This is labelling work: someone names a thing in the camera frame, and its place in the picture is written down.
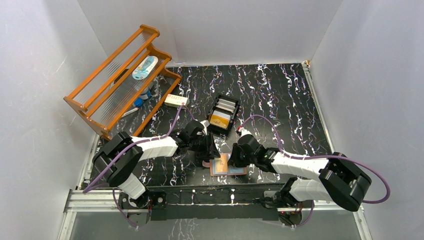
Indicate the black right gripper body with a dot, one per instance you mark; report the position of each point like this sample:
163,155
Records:
240,159

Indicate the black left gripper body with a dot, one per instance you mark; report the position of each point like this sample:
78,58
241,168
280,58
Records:
208,151

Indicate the gold credit card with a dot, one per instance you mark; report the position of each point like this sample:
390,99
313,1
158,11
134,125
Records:
221,164

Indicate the black card tray box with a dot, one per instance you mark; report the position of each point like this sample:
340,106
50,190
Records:
223,113

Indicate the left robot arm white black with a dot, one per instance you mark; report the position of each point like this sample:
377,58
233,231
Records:
117,159

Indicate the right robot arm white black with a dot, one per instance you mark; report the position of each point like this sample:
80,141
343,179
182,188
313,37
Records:
331,179

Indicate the gold card in tray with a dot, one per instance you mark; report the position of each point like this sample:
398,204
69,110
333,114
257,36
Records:
220,121

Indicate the grey white card stack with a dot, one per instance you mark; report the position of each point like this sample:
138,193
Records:
226,105

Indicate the white red small box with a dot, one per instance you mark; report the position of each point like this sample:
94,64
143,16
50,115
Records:
176,100

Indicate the white pen under shelf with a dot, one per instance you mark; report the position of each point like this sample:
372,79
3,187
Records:
130,112

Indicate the blue cap bottle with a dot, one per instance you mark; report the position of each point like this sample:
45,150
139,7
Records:
142,98

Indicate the white blue tube package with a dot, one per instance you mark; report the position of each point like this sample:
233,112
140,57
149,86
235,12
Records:
143,70

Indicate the orange wooden shelf rack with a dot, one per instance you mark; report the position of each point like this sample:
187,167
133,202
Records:
110,90

